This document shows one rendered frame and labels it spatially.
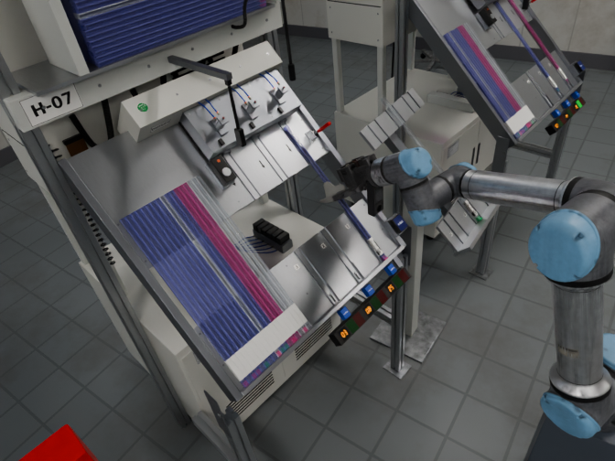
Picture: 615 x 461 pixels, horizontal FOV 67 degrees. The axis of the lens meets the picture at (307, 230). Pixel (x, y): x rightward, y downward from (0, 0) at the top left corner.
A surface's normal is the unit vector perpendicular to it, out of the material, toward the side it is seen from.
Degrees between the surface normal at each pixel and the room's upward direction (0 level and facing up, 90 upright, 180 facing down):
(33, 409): 0
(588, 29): 90
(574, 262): 83
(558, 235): 83
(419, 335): 0
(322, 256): 44
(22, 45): 90
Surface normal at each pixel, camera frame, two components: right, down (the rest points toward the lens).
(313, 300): 0.42, -0.29
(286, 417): -0.11, -0.77
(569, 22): -0.56, 0.57
